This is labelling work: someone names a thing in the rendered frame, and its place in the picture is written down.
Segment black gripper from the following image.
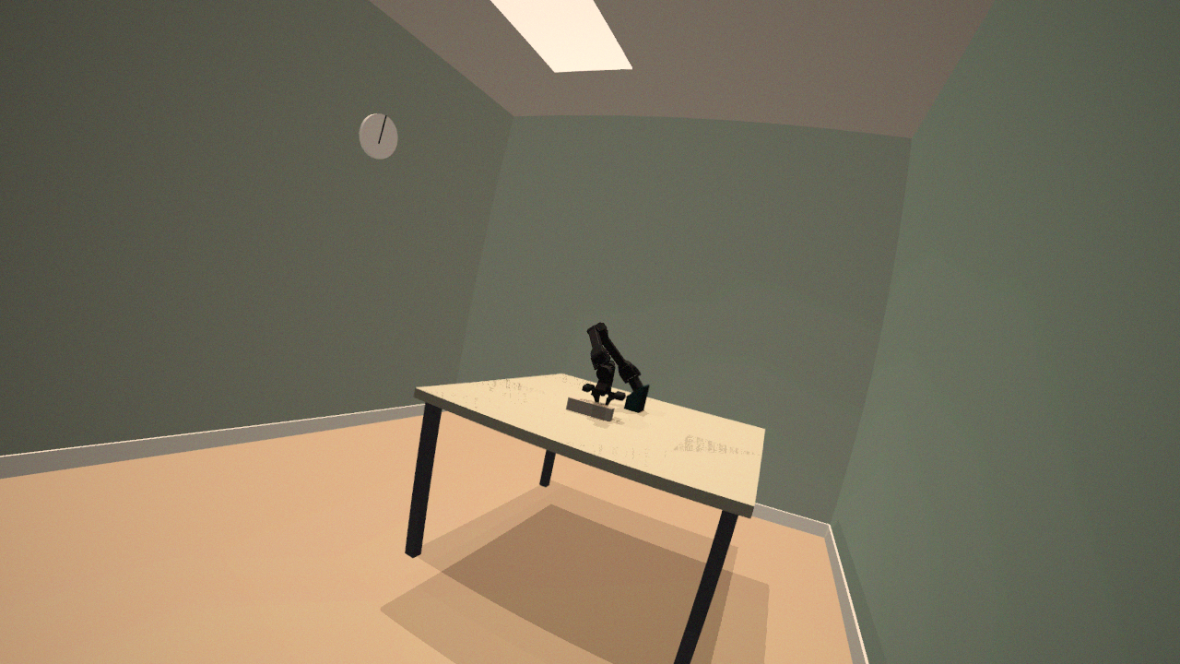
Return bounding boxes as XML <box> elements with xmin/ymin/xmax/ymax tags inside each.
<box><xmin>582</xmin><ymin>379</ymin><xmax>627</xmax><ymax>405</ymax></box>

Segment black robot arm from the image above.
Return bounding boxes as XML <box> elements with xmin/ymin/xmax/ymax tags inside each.
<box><xmin>586</xmin><ymin>323</ymin><xmax>643</xmax><ymax>397</ymax></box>

